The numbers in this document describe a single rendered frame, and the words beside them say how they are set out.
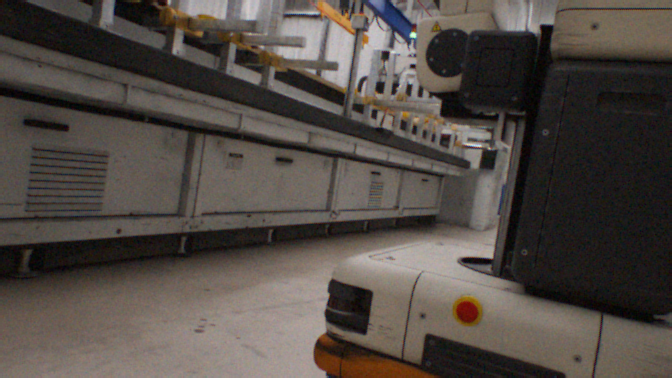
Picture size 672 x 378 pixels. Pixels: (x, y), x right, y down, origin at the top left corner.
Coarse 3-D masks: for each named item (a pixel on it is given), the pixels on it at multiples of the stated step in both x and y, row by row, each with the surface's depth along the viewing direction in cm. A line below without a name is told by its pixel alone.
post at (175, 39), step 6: (174, 0) 152; (180, 0) 152; (186, 0) 154; (174, 6) 152; (180, 6) 152; (186, 6) 154; (186, 12) 154; (168, 30) 153; (174, 30) 152; (180, 30) 154; (168, 36) 153; (174, 36) 152; (180, 36) 154; (168, 42) 153; (174, 42) 152; (180, 42) 154; (180, 48) 155
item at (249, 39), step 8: (200, 40) 185; (208, 40) 184; (216, 40) 182; (240, 40) 178; (248, 40) 176; (256, 40) 175; (264, 40) 173; (272, 40) 172; (280, 40) 170; (288, 40) 169; (296, 40) 168; (304, 40) 168
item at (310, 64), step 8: (240, 56) 208; (248, 56) 206; (248, 64) 208; (256, 64) 206; (280, 64) 200; (288, 64) 198; (296, 64) 197; (304, 64) 195; (312, 64) 194; (320, 64) 192; (328, 64) 191; (336, 64) 190
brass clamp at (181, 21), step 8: (168, 8) 150; (160, 16) 151; (168, 16) 150; (176, 16) 150; (184, 16) 153; (192, 16) 156; (168, 24) 150; (176, 24) 151; (184, 24) 154; (184, 32) 157; (192, 32) 157; (200, 32) 160
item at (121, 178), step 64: (64, 0) 143; (0, 128) 137; (64, 128) 150; (128, 128) 173; (0, 192) 140; (64, 192) 156; (128, 192) 178; (192, 192) 201; (256, 192) 246; (320, 192) 305; (384, 192) 400; (0, 256) 141; (64, 256) 159; (128, 256) 181
